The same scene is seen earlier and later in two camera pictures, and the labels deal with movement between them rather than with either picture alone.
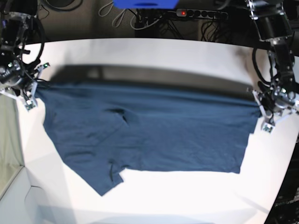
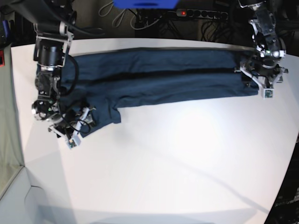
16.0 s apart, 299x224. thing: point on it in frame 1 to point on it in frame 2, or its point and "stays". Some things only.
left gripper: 26,89 to 69,127
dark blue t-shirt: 103,129 to 100,80
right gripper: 274,106 to 264,76
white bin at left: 20,203 stays
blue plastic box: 146,4 stays
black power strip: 201,13 stays
